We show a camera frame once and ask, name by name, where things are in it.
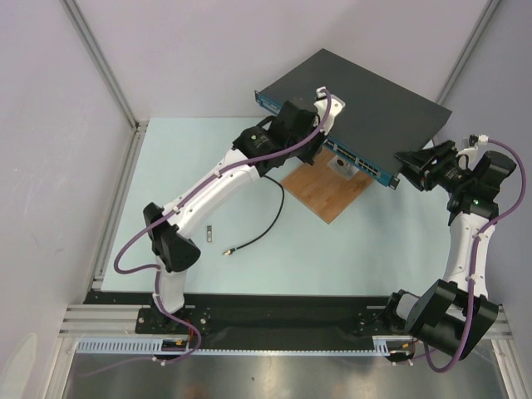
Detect aluminium frame post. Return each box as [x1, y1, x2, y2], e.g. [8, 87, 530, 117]
[60, 0, 149, 134]
[436, 0, 504, 106]

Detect blue black network switch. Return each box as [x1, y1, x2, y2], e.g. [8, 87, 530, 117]
[255, 49, 451, 190]

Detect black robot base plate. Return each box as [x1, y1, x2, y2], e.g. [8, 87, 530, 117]
[85, 291, 406, 344]

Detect left aluminium frame post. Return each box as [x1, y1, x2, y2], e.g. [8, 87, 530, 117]
[60, 0, 149, 134]

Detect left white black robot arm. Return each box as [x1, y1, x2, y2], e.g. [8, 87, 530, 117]
[143, 96, 344, 333]

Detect black cable with plug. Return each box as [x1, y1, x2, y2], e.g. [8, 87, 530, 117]
[223, 174, 286, 257]

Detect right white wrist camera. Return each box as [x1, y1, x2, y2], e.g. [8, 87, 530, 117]
[456, 135, 489, 163]

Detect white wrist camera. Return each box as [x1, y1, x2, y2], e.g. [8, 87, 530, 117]
[313, 86, 346, 135]
[456, 135, 489, 163]

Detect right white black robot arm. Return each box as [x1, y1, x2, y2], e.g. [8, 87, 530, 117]
[382, 135, 527, 373]

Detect right aluminium frame post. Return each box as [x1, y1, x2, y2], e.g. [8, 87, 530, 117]
[436, 0, 504, 106]

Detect brown wooden board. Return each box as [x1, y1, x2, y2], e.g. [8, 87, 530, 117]
[281, 149, 374, 224]

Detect white slotted cable duct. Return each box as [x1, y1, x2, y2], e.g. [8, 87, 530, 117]
[76, 335, 414, 357]

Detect silver transceiver module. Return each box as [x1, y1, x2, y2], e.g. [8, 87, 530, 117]
[206, 225, 213, 243]

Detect aluminium frame rail front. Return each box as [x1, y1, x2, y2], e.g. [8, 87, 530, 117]
[57, 303, 512, 338]

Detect metal switch stand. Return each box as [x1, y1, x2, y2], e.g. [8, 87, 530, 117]
[328, 155, 358, 180]

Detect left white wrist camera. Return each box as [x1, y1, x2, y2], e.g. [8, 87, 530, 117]
[313, 86, 346, 135]

